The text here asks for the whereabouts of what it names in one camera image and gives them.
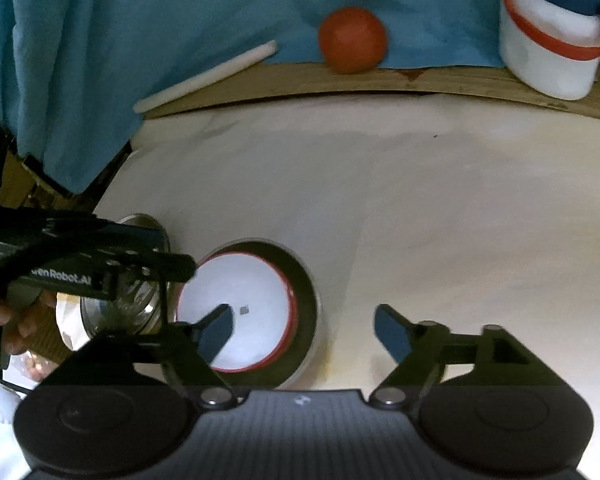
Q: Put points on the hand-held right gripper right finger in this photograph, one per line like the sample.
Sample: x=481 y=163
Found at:
x=392 y=332

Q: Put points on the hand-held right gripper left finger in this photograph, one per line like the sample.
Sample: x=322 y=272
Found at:
x=217 y=332

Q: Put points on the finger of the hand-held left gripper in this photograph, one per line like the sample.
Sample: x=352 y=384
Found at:
x=170 y=266
x=110 y=232

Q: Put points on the large red-rimmed white bowl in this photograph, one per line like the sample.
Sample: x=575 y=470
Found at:
x=255 y=310

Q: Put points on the matte steel bowl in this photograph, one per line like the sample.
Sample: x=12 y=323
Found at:
x=130 y=307

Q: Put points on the person's left hand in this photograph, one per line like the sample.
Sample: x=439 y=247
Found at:
x=20 y=325

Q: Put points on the white stick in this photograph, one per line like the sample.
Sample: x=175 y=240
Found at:
x=205 y=77

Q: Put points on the blue cloth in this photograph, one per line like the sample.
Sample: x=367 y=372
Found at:
x=155 y=20

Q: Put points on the wooden ledge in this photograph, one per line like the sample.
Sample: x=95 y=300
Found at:
x=380 y=85

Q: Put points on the red ball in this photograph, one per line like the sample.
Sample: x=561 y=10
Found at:
x=352 y=41

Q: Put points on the white container with red rim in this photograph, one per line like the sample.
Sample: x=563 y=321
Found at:
x=545 y=60

